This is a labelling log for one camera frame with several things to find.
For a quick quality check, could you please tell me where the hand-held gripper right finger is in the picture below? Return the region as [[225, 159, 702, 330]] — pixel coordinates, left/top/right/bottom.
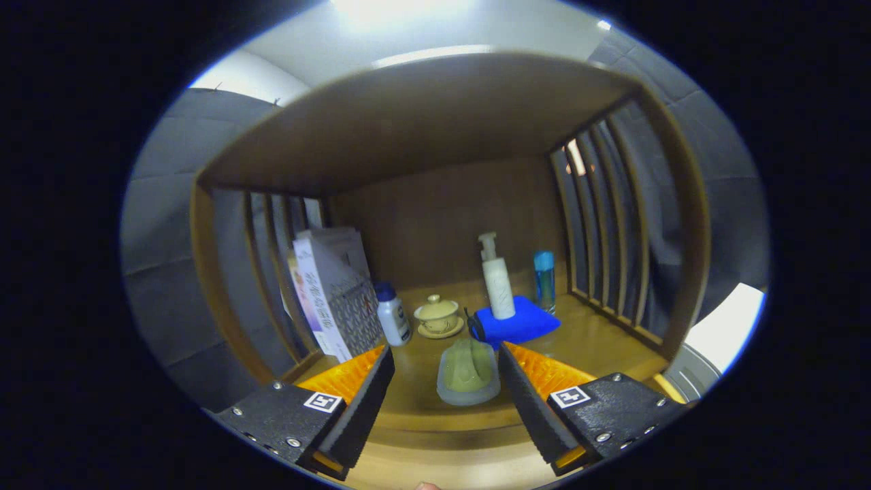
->
[[497, 342, 688, 477]]

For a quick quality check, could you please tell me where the large ceiling light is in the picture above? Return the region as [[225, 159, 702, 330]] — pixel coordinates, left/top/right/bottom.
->
[[330, 0, 477, 31]]

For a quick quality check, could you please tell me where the folded blue cloth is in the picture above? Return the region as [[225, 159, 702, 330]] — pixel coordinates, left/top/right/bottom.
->
[[466, 295, 562, 350]]

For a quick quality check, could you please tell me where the teal blue bottle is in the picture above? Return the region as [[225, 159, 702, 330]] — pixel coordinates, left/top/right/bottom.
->
[[533, 250, 557, 315]]

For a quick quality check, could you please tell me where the wooden cabinet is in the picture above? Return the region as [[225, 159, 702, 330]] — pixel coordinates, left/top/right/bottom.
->
[[189, 51, 712, 490]]

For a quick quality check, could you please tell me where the green soap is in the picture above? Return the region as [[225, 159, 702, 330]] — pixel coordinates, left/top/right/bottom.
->
[[437, 338, 501, 407]]

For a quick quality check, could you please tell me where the grey ridged panel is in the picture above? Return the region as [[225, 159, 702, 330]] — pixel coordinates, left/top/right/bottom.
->
[[663, 344, 722, 404]]

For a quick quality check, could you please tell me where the yellow lidded tea cup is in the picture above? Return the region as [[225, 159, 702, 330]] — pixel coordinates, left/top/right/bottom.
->
[[414, 294, 465, 340]]

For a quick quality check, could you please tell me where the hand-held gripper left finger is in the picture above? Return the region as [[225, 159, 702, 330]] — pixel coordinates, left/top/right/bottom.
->
[[211, 344, 395, 480]]

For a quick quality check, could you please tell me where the white pump bottle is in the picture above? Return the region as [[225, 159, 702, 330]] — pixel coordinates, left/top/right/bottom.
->
[[478, 231, 516, 321]]

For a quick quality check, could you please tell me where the white patterned book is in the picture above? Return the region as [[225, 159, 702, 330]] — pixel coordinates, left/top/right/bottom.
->
[[310, 227, 385, 363]]

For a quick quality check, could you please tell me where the small white bottle blue cap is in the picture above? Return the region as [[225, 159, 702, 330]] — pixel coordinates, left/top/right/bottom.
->
[[374, 281, 412, 346]]

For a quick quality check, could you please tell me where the wooden countertop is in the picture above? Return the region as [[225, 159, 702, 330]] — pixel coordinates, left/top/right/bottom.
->
[[286, 262, 671, 436]]

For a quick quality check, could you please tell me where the purple book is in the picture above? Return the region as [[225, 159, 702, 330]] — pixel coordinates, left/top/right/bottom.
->
[[286, 238, 326, 341]]

